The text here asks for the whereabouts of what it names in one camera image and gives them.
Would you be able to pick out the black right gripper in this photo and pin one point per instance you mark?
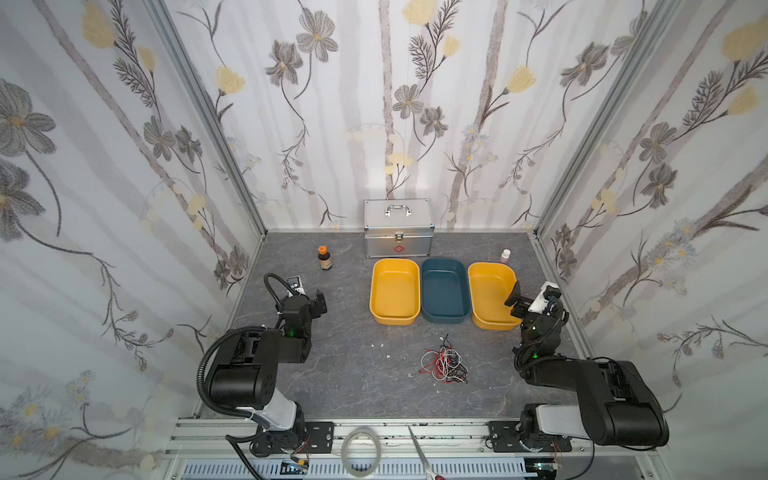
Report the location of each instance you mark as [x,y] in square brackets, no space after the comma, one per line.
[519,298]

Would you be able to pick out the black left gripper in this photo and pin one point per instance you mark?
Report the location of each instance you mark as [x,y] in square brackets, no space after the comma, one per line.
[318,303]

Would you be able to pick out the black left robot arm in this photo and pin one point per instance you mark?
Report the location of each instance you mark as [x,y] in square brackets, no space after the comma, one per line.
[237,375]

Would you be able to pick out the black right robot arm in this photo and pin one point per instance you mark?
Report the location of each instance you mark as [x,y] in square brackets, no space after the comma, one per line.
[614,406]

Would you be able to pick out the right yellow plastic bin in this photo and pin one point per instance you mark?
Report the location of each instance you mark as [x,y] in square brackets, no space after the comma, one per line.
[490,286]

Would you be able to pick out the yellow plastic bin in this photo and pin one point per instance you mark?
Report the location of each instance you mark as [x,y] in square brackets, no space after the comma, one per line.
[395,298]
[490,286]

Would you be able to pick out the brown bottle orange cap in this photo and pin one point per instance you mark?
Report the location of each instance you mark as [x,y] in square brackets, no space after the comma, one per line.
[324,258]

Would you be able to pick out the teal plastic bin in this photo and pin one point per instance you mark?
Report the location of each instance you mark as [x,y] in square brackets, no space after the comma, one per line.
[445,296]

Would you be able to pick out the left yellow plastic bin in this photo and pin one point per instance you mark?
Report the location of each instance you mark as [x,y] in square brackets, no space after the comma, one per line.
[395,298]

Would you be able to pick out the silver first aid case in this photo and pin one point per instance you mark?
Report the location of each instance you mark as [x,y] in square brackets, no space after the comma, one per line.
[398,228]

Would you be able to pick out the roll of clear tape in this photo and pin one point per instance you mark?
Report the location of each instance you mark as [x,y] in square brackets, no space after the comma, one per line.
[361,453]

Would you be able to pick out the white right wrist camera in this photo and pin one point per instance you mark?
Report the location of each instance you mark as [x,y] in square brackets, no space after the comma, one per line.
[548,296]

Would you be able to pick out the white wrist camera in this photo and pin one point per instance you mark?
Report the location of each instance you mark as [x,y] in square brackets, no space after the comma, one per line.
[295,286]
[548,296]

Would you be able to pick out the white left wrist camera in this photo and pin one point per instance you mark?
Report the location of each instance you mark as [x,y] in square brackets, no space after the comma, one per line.
[295,286]

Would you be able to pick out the aluminium front rail frame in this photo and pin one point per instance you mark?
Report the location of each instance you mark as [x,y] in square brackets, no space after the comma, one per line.
[455,448]

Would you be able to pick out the scissors with red handle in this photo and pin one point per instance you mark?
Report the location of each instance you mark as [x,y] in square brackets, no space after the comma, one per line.
[427,467]

